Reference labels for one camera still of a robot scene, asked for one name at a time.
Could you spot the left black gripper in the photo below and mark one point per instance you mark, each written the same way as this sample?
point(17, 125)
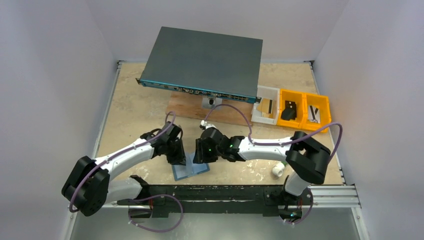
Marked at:
point(179, 158)

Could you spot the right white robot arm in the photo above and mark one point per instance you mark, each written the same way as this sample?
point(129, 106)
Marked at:
point(307, 157)

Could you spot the black block in bin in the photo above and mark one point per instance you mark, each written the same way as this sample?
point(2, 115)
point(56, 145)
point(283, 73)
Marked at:
point(290, 105)

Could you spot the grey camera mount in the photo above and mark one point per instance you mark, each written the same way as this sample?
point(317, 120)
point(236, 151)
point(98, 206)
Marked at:
point(209, 102)

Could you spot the blue card holder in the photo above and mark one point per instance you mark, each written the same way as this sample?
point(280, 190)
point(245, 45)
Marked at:
point(190, 169)

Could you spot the grey card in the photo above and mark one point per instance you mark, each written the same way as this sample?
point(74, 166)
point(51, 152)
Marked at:
point(270, 107)

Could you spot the clear plastic card sleeves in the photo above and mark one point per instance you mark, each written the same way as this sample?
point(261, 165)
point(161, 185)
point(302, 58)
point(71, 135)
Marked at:
point(187, 169)

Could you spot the yellow bin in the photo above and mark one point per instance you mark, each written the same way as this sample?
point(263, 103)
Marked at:
point(299, 98)
point(322, 102)

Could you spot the yellow bin left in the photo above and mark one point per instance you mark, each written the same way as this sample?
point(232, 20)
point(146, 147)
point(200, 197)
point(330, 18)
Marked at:
point(299, 98)

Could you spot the white pvc pipe fitting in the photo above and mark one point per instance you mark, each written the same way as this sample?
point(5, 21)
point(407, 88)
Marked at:
point(278, 169)

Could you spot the yellow bin right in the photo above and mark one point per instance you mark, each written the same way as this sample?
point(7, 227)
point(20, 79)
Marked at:
point(322, 102)

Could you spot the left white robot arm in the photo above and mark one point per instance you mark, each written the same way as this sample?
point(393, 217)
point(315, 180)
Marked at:
point(90, 183)

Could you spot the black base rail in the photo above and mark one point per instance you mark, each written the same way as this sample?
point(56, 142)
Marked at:
point(265, 200)

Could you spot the wooden board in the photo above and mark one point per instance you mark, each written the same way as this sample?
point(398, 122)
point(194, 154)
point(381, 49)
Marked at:
point(190, 106)

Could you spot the white black card in bin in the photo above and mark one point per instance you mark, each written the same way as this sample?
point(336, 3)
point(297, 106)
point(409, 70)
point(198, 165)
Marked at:
point(314, 114)

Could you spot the amber item in tray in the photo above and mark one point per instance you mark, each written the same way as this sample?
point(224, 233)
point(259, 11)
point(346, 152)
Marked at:
point(263, 108)

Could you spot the grey network switch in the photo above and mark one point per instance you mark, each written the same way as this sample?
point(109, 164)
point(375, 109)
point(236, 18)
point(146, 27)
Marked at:
point(204, 64)

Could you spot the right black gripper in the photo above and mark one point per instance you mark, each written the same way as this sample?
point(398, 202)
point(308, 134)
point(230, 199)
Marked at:
point(201, 153)

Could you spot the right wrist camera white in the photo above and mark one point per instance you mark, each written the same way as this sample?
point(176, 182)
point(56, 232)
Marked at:
point(204, 125)

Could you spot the white tray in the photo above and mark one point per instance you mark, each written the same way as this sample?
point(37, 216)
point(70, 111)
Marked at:
point(270, 93)

